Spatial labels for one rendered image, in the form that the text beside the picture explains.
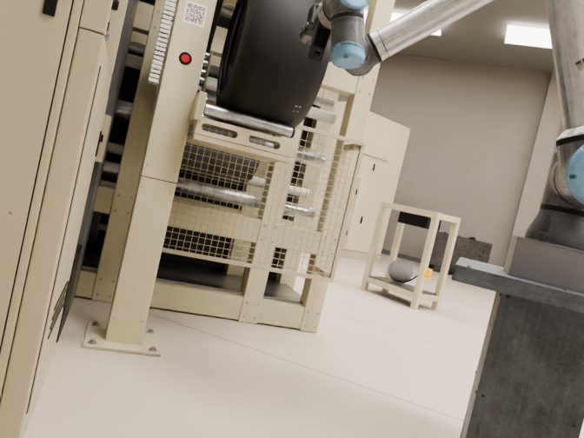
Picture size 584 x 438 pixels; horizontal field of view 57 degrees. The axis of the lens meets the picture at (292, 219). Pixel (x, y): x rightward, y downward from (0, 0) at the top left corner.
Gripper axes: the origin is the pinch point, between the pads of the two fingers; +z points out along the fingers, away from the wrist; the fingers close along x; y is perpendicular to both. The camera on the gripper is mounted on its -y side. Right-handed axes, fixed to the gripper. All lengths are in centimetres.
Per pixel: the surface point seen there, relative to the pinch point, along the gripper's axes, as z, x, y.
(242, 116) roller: 23.6, 11.3, -22.8
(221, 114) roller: 23.7, 18.7, -23.8
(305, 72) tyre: 9.2, -4.5, -5.7
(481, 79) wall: 617, -503, 302
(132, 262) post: 39, 37, -81
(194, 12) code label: 27.1, 34.6, 9.9
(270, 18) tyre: 6.3, 11.6, 7.2
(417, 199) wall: 680, -457, 79
